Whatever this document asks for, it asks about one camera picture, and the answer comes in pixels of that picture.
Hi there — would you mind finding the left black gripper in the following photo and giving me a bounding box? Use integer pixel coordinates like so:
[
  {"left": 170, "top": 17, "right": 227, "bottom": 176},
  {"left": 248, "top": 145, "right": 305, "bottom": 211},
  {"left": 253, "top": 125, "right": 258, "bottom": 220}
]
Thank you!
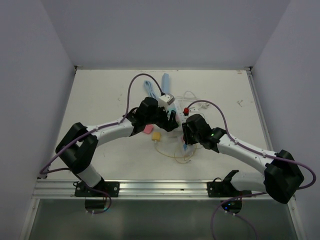
[{"left": 144, "top": 101, "right": 178, "bottom": 132}]

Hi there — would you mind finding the white power strip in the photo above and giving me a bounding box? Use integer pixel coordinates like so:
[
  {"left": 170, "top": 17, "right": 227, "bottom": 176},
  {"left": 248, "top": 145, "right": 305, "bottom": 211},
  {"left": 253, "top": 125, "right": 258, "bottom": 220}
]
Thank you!
[{"left": 171, "top": 98, "right": 198, "bottom": 157}]

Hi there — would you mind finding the teal charger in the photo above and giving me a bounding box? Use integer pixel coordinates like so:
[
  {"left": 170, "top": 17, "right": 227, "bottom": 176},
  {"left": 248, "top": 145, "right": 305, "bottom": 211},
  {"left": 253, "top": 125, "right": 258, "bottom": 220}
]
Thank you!
[{"left": 167, "top": 104, "right": 176, "bottom": 117}]

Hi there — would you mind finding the yellow USB charger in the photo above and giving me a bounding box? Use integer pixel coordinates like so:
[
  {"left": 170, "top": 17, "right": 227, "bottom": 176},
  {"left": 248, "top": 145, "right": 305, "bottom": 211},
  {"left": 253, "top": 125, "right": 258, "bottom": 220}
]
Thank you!
[{"left": 151, "top": 132, "right": 162, "bottom": 143}]

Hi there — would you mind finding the pink plug adapter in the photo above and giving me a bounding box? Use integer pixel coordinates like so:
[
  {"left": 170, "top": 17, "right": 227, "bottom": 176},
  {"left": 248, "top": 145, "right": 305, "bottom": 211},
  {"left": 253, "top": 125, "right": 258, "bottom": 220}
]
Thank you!
[{"left": 143, "top": 124, "right": 154, "bottom": 135}]

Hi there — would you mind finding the blue power cord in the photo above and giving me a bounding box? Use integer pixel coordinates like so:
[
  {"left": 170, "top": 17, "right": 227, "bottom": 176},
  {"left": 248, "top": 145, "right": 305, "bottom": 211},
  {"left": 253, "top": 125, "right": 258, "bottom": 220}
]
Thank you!
[{"left": 143, "top": 80, "right": 160, "bottom": 100}]

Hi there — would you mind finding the blue power strip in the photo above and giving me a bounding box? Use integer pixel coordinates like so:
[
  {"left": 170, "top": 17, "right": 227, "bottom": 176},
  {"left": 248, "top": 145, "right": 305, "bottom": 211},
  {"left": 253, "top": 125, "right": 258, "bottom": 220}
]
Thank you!
[{"left": 161, "top": 73, "right": 171, "bottom": 94}]

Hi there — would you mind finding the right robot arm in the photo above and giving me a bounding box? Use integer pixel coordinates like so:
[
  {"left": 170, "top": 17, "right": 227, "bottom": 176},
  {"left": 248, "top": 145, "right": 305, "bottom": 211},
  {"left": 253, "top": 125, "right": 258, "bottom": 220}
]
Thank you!
[{"left": 182, "top": 114, "right": 305, "bottom": 204}]

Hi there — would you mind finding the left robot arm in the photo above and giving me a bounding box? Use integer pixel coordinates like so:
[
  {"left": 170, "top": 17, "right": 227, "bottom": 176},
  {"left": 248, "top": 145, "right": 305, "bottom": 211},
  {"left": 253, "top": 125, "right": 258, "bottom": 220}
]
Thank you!
[{"left": 55, "top": 94, "right": 179, "bottom": 197}]

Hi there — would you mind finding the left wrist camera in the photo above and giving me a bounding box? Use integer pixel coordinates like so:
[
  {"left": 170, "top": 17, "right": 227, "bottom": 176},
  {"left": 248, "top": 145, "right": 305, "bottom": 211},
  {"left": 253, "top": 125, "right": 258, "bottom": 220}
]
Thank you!
[{"left": 157, "top": 94, "right": 175, "bottom": 108}]

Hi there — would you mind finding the yellow cable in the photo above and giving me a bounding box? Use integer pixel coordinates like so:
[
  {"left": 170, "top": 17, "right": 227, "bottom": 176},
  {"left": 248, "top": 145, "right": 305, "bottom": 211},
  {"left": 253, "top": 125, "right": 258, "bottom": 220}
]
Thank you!
[{"left": 154, "top": 141, "right": 201, "bottom": 166}]

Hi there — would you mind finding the white power cord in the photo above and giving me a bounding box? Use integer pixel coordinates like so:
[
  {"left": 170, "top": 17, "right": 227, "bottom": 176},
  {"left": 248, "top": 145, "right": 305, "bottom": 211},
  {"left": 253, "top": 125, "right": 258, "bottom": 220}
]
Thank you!
[{"left": 174, "top": 90, "right": 211, "bottom": 112}]

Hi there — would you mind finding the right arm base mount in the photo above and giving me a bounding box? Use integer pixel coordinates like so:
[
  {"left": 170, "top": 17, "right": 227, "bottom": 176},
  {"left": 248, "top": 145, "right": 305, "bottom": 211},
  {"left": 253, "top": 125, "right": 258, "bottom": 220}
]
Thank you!
[{"left": 206, "top": 170, "right": 241, "bottom": 198}]

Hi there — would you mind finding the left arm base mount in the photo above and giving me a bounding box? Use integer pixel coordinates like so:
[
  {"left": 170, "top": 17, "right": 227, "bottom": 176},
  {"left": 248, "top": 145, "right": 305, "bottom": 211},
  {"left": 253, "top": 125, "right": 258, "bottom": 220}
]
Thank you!
[{"left": 72, "top": 181, "right": 120, "bottom": 198}]

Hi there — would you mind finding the aluminium rail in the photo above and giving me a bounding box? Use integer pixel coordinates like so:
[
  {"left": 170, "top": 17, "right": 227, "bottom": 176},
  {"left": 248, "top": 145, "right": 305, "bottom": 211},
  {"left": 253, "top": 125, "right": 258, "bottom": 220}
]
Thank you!
[{"left": 32, "top": 179, "right": 293, "bottom": 201}]

